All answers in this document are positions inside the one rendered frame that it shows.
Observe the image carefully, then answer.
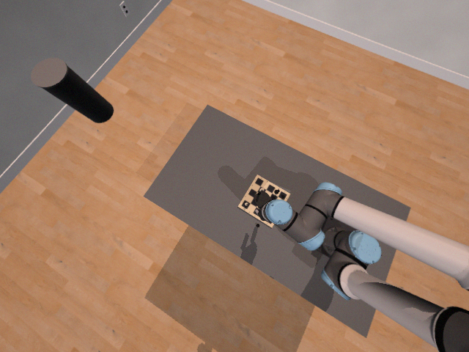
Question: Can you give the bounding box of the chessboard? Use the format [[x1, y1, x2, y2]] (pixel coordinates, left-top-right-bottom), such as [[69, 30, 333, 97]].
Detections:
[[238, 175, 290, 227]]

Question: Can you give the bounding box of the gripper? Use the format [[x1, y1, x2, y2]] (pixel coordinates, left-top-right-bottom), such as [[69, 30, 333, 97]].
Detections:
[[254, 190, 272, 221]]

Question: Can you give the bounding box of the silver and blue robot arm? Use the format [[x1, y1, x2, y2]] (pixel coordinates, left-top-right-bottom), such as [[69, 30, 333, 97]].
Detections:
[[263, 182, 469, 352]]

